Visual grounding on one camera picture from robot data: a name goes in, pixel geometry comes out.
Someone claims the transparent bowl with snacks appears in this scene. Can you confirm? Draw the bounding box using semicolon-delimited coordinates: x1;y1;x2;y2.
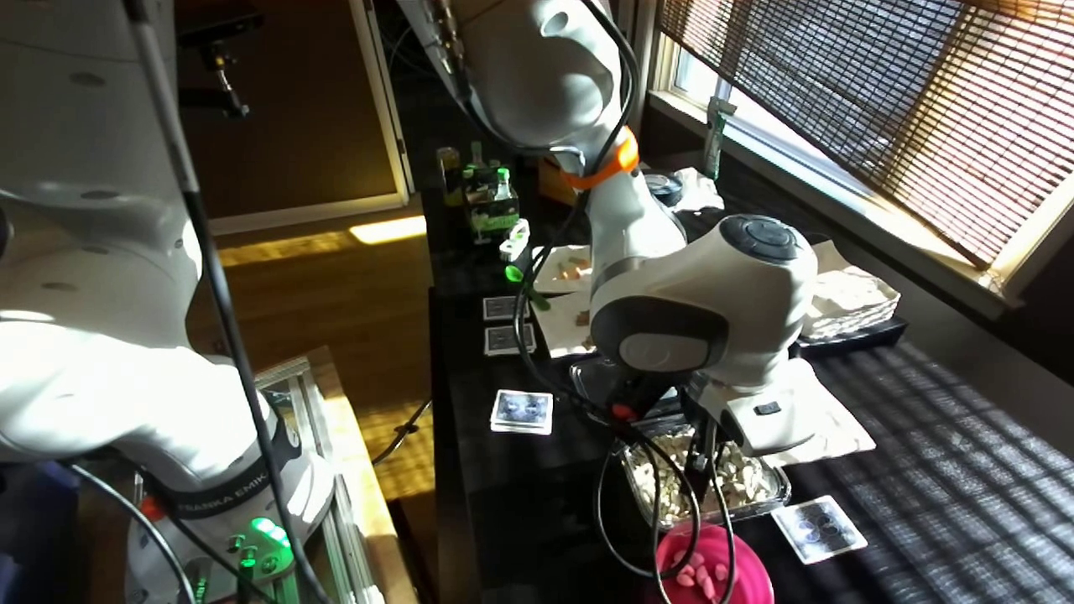
617;425;797;530

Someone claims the pink plastic bowl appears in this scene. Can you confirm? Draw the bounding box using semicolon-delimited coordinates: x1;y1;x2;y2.
653;519;779;604

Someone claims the white paper with crumbs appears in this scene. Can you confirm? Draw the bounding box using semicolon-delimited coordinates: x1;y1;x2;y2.
527;241;606;366

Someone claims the blue playing card deck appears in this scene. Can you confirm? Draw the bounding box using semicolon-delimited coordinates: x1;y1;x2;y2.
481;291;529;327

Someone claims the small card near bottle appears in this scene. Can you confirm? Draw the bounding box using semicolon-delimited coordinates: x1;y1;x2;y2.
481;321;540;363

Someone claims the small card on table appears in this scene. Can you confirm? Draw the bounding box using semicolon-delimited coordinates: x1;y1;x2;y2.
486;387;559;439

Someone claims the white napkin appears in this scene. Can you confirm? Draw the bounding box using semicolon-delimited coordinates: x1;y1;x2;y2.
722;356;879;472

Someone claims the black tray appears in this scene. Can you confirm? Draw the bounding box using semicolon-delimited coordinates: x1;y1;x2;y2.
797;309;917;358

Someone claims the blue patterned playing card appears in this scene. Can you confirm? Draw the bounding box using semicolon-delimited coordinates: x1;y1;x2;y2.
768;494;874;568

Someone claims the green plastic clamp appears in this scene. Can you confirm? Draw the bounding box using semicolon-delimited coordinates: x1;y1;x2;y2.
227;509;306;604

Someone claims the bamboo window blind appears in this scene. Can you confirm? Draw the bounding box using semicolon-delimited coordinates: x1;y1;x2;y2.
655;0;1074;271

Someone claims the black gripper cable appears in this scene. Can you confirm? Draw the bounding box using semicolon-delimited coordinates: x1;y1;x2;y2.
518;112;744;604

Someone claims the orange cable strap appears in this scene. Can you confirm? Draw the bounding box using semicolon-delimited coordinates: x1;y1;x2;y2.
559;126;644;203

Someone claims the black floor cable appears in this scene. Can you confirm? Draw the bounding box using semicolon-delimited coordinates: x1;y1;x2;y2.
371;392;438;471

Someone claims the white door frame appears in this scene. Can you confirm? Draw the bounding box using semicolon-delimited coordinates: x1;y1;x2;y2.
206;0;418;241

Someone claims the black cable on arm base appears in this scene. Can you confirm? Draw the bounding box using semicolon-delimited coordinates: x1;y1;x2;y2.
119;0;335;604

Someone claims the window frame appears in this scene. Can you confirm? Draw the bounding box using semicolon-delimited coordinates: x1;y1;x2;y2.
647;45;1074;301

